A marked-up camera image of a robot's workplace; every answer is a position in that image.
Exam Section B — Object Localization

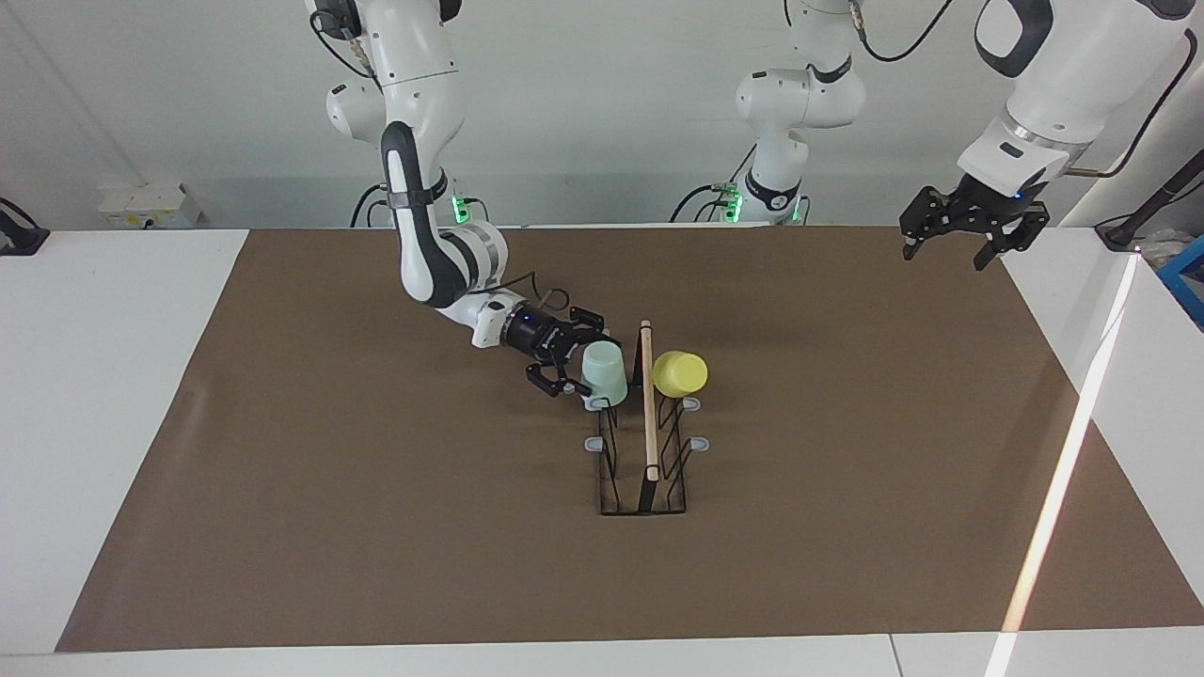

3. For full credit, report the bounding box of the black right arm base cable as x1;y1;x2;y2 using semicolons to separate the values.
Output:
350;182;392;229

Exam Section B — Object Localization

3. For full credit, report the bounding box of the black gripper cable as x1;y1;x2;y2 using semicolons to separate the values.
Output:
849;0;1201;181
497;272;572;313

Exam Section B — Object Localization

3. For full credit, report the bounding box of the black left arm base cable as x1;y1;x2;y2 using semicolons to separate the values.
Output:
669;141;759;225

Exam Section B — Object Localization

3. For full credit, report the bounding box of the yellow plastic cup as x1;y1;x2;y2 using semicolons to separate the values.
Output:
652;351;710;400

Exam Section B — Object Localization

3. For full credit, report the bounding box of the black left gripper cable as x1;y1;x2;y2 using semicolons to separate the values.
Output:
849;0;1201;181

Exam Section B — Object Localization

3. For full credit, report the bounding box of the black arm base cable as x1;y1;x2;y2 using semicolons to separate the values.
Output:
350;182;392;229
669;141;759;225

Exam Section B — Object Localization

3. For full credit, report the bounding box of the white crumpled bag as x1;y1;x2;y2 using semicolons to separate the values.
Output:
1136;228;1193;271

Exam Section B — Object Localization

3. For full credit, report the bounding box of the brown paper table mat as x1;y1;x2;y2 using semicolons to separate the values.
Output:
55;224;1204;653

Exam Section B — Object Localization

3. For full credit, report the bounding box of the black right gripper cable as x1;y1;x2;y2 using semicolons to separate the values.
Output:
497;272;572;313

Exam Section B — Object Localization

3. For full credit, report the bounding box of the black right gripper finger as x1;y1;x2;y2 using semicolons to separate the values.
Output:
563;307;613;342
525;361;594;400

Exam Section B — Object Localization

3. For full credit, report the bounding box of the black clamp stand with pole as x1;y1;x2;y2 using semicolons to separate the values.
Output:
1096;149;1204;253

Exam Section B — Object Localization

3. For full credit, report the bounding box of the blue box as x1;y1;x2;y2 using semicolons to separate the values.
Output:
1156;234;1204;327

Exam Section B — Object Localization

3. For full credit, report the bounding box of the black wire cup rack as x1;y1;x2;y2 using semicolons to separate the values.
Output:
584;320;711;517

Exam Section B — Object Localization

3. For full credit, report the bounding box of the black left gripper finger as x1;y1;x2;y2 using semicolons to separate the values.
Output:
897;185;945;263
973;208;1053;273

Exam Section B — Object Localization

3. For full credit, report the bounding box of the pale green plastic cup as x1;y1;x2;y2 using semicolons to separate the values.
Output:
579;340;630;408

